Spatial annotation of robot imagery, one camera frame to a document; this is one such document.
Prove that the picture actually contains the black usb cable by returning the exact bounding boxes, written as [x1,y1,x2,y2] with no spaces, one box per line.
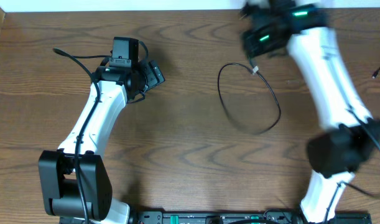
[216,57,282,136]
[371,59,380,80]

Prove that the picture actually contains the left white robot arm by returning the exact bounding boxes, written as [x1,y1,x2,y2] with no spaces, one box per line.
[38,37,165,223]

